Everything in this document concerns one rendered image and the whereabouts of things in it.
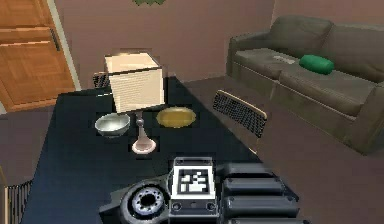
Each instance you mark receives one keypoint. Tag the yellow plate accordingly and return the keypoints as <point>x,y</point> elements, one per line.
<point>176,117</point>

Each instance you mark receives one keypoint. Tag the green cushion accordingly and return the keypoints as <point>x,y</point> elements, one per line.
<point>316,64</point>

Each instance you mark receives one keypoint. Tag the wooden room door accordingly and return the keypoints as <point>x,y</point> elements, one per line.
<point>30,53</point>

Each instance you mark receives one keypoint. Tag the silver bowl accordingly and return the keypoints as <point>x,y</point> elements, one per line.
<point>112,124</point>

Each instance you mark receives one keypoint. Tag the dark grey sofa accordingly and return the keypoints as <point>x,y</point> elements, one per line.
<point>310,80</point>

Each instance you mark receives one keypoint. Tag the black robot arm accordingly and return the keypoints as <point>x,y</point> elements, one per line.
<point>233,193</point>

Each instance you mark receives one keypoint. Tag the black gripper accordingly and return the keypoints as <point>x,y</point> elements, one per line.
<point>146,202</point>

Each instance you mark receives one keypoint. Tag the black dining table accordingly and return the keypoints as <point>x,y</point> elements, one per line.
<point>93,166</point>

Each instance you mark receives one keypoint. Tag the cream shade table lamp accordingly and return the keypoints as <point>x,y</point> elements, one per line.
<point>136,86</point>

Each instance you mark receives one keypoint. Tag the green wall decoration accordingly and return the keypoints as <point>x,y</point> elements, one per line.
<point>148,2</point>

